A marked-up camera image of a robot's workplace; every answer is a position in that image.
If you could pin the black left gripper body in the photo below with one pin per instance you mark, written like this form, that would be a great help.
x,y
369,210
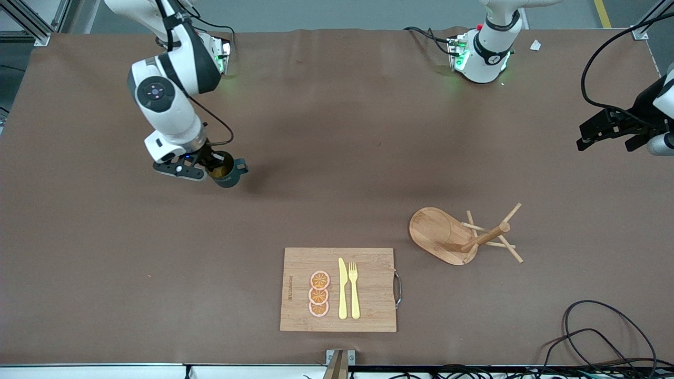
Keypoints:
x,y
640,110

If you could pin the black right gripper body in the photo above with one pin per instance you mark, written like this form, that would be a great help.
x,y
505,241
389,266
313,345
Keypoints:
x,y
209,156

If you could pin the dark green cup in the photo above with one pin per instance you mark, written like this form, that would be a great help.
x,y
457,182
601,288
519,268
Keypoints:
x,y
231,180

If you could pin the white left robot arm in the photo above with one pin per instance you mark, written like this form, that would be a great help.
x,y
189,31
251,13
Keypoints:
x,y
487,58

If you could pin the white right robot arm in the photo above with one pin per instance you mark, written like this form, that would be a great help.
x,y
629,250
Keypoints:
x,y
174,116

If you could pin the wooden cup rack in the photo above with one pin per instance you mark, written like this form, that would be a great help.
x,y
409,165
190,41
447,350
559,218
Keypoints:
x,y
434,231

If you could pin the brown table cover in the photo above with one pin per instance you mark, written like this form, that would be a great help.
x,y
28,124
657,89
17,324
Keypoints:
x,y
210,237

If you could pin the small white paper scrap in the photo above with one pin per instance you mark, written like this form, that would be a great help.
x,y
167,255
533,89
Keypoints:
x,y
535,45

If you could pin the orange slice toy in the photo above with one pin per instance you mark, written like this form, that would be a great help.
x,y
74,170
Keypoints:
x,y
319,280

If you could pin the yellow plastic knife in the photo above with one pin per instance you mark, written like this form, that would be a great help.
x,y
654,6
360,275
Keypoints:
x,y
343,295

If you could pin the yellow plastic fork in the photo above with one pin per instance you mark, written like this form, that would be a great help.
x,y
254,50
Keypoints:
x,y
354,295

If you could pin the bamboo cutting board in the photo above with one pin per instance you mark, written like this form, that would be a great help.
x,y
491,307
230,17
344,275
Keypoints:
x,y
368,295

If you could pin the white table edge rail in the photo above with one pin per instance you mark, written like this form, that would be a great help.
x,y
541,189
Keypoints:
x,y
105,372

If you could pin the grey metal mounting bracket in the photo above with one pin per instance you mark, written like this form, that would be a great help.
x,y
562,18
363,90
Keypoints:
x,y
351,357

